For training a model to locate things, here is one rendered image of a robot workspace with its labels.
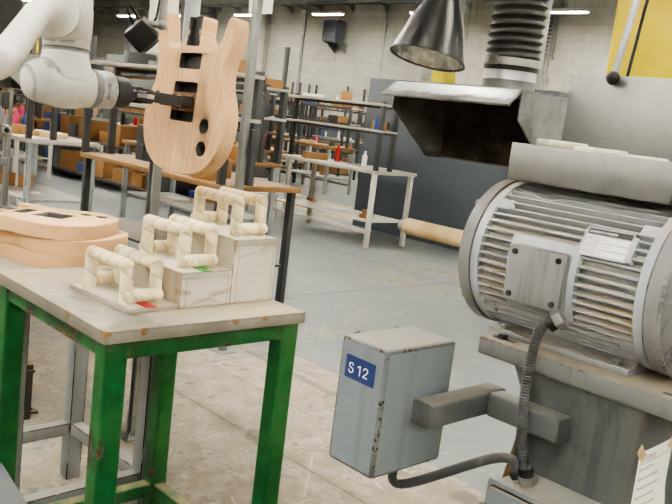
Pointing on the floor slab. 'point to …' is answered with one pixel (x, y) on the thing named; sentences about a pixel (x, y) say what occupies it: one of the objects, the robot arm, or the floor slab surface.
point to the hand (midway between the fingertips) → (182, 101)
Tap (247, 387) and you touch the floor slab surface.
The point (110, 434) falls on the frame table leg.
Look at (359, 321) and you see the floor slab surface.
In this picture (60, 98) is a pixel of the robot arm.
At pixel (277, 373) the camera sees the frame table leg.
